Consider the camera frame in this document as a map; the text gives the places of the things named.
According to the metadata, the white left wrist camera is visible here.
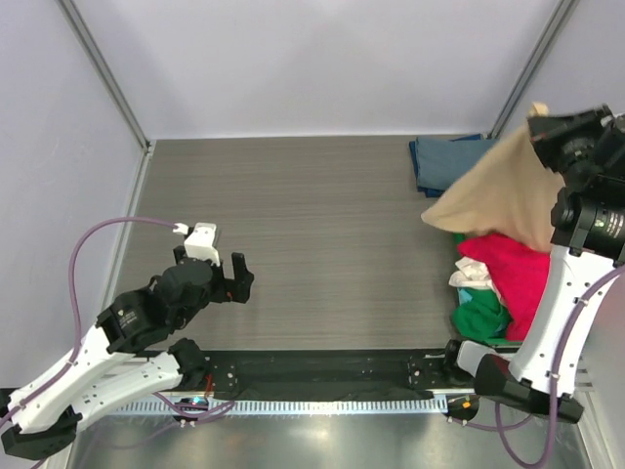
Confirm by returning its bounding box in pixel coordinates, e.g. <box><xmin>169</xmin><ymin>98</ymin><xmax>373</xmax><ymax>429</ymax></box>
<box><xmin>173</xmin><ymin>223</ymin><xmax>221</xmax><ymax>265</ymax></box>

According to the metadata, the slotted cable duct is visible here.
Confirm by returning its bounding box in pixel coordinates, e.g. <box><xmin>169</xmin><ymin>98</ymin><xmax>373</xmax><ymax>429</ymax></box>
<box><xmin>112</xmin><ymin>395</ymin><xmax>447</xmax><ymax>416</ymax></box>

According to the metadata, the green t shirt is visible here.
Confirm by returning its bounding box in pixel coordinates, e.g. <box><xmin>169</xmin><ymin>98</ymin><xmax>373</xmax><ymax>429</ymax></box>
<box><xmin>449</xmin><ymin>233</ymin><xmax>513</xmax><ymax>342</ymax></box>

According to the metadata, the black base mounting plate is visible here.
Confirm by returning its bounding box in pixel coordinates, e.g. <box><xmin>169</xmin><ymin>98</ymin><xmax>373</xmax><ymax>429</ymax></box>
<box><xmin>176</xmin><ymin>348</ymin><xmax>473</xmax><ymax>403</ymax></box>

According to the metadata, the folded grey-blue t shirt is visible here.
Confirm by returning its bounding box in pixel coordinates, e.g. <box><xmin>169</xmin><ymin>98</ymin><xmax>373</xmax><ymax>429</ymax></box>
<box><xmin>418</xmin><ymin>137</ymin><xmax>497</xmax><ymax>191</ymax></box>

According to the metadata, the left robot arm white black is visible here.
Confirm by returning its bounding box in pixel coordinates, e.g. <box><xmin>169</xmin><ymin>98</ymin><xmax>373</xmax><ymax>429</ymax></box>
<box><xmin>1</xmin><ymin>249</ymin><xmax>255</xmax><ymax>461</ymax></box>

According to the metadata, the beige t shirt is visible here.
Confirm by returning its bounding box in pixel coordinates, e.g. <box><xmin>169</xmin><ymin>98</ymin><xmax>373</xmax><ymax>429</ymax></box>
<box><xmin>421</xmin><ymin>122</ymin><xmax>564</xmax><ymax>253</ymax></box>

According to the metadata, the aluminium frame post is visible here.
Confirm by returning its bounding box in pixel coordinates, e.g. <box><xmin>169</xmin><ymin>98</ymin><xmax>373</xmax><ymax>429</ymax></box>
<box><xmin>57</xmin><ymin>0</ymin><xmax>149</xmax><ymax>152</ymax></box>
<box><xmin>485</xmin><ymin>0</ymin><xmax>579</xmax><ymax>139</ymax></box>

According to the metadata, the right aluminium frame post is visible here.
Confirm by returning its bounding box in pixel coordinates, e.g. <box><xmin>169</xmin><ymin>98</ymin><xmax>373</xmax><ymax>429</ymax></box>
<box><xmin>485</xmin><ymin>0</ymin><xmax>579</xmax><ymax>139</ymax></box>

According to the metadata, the light blue t shirt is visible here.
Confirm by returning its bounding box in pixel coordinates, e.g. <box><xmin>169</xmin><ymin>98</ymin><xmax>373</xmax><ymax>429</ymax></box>
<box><xmin>458</xmin><ymin>288</ymin><xmax>473</xmax><ymax>305</ymax></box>

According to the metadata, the white t shirt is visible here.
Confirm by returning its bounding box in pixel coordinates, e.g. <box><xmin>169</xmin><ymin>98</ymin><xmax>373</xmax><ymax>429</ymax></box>
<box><xmin>448</xmin><ymin>257</ymin><xmax>504</xmax><ymax>305</ymax></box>

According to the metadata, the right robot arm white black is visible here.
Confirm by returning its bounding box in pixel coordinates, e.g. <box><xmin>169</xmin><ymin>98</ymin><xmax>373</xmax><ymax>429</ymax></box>
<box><xmin>439</xmin><ymin>105</ymin><xmax>624</xmax><ymax>423</ymax></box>

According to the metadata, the left aluminium frame post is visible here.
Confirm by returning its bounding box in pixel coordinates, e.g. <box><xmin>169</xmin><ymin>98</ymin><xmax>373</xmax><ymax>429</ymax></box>
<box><xmin>57</xmin><ymin>0</ymin><xmax>149</xmax><ymax>152</ymax></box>

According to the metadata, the green plastic bin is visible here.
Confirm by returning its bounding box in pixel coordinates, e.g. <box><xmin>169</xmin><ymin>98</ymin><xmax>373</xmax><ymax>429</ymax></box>
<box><xmin>451</xmin><ymin>289</ymin><xmax>519</xmax><ymax>346</ymax></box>

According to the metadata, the magenta t shirt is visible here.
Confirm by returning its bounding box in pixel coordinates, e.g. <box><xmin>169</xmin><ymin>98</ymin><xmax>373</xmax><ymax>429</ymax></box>
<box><xmin>458</xmin><ymin>233</ymin><xmax>550</xmax><ymax>342</ymax></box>

